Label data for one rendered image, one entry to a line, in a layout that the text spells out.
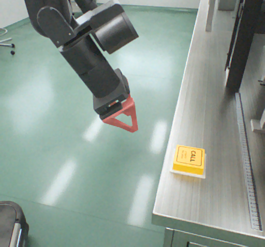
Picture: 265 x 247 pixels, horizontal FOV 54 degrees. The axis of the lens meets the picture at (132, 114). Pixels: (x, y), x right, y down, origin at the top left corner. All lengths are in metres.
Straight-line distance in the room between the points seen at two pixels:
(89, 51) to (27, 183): 1.56
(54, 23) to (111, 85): 0.14
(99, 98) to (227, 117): 0.48
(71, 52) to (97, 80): 0.06
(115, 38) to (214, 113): 0.51
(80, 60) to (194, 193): 0.37
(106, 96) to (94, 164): 1.49
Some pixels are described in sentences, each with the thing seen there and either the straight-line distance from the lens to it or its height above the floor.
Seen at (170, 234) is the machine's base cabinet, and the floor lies 0.84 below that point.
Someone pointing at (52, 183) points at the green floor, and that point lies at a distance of 1.88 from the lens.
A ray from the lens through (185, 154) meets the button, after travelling 0.65.
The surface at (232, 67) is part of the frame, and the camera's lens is 1.00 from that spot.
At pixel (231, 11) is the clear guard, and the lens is 1.66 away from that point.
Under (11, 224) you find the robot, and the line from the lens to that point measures 1.45.
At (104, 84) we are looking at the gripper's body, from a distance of 0.46.
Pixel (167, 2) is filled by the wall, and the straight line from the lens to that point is 6.31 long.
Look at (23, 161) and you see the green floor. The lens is 2.10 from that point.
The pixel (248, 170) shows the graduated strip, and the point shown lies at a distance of 0.69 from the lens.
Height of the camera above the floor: 1.36
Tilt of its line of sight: 34 degrees down
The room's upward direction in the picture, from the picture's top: straight up
